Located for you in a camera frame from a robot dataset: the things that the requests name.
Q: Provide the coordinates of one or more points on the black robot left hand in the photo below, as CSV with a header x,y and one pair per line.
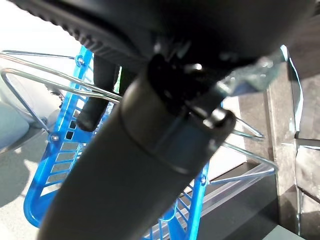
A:
x,y
130,170

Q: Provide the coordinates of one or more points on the black low display stand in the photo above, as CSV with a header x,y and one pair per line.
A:
x,y
245,215

